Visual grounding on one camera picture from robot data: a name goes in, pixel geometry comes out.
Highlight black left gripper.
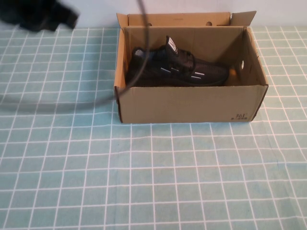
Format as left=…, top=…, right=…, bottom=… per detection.
left=0, top=0, right=80, bottom=32

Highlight brown cardboard shoe box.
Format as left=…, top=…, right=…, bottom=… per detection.
left=114, top=11, right=269, bottom=124

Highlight green white grid tablecloth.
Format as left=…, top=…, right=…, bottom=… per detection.
left=0, top=23, right=307, bottom=230

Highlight black knit sneaker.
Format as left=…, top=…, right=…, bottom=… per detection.
left=126, top=35, right=230, bottom=88

